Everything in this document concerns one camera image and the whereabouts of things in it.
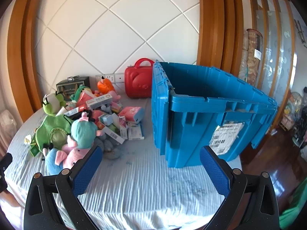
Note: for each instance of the green garment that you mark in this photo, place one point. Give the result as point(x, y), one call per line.
point(295, 208)

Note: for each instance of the rolled patterned carpet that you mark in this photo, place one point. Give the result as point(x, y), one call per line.
point(250, 60)

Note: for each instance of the green frog plush toy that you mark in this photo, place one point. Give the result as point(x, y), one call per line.
point(52, 103)

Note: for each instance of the orange plush toy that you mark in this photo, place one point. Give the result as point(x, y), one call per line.
point(105, 85)

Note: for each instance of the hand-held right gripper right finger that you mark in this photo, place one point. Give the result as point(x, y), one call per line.
point(214, 172)

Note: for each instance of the wooden glass partition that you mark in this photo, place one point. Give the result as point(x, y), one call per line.
point(273, 40)

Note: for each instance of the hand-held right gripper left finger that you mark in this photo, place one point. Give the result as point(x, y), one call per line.
point(87, 170)

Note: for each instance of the green tag card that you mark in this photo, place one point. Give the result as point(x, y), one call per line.
point(34, 150)

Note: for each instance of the pile of medicine boxes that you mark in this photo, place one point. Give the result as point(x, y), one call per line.
point(98, 100)

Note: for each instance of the white wall socket panel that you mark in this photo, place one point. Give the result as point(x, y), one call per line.
point(118, 77)

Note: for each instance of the pink pig plush toy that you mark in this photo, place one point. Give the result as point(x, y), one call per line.
point(72, 155)

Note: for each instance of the pink tissue pack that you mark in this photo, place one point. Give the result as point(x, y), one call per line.
point(130, 112)

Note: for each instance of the blue plastic crate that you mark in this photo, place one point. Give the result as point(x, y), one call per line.
point(191, 129)

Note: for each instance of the round wooden desktop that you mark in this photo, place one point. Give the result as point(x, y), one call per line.
point(8, 197)

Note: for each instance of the small white flower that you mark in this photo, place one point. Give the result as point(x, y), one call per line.
point(27, 139)

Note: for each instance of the green pink dinosaur plush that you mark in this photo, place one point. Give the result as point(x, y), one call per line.
point(80, 92)

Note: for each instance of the black wall rack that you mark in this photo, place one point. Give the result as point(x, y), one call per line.
point(299, 31)

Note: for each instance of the grey plush toy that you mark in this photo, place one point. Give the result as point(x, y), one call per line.
point(109, 146)

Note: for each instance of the wooden arch wall trim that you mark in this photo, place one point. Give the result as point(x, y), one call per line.
point(215, 28)
point(16, 52)

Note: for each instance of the dark chest box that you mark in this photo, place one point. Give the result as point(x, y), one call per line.
point(69, 88)

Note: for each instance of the red small suitcase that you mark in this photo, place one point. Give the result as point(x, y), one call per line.
point(138, 83)

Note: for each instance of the pale pink cloth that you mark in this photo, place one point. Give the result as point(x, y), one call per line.
point(8, 124)

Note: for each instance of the clear plastic bag bundle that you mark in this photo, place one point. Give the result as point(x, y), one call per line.
point(293, 105)

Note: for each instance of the blue plush toy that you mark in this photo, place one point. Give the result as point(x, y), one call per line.
point(51, 163)

